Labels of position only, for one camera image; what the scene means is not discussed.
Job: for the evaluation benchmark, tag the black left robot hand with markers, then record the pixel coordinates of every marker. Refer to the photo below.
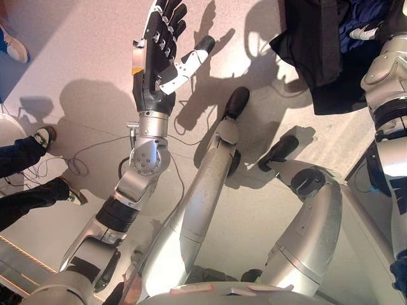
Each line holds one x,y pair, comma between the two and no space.
157,63

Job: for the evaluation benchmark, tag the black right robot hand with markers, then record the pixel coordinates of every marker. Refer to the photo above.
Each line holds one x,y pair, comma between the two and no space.
365,32

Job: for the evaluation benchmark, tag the blue garment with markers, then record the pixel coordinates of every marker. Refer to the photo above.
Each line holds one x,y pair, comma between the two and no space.
353,16

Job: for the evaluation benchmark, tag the black garment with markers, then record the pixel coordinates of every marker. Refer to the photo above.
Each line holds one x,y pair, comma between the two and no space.
321,57

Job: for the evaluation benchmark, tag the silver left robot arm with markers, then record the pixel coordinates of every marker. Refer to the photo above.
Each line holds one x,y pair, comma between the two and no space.
146,159

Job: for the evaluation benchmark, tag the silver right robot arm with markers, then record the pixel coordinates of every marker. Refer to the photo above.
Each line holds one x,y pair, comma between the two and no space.
388,73

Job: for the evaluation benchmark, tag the silver left robot leg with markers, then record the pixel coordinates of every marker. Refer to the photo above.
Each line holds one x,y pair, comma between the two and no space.
206,187

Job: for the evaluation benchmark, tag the silver robot leg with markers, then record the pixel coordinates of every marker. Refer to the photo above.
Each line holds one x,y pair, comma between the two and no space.
206,187
314,222

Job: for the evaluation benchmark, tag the white green sneaker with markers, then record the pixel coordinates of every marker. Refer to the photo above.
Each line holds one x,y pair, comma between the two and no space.
44,136
76,193

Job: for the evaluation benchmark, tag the tan blue sneaker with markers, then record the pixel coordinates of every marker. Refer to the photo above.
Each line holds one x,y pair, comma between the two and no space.
14,46

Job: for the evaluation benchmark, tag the black trouser leg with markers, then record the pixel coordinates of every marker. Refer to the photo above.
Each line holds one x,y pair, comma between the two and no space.
28,203
19,157

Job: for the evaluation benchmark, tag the silver right robot leg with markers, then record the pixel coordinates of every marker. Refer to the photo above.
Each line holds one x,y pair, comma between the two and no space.
314,222

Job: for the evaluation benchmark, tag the silver robot torso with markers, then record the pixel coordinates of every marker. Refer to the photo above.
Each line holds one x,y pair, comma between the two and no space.
159,294

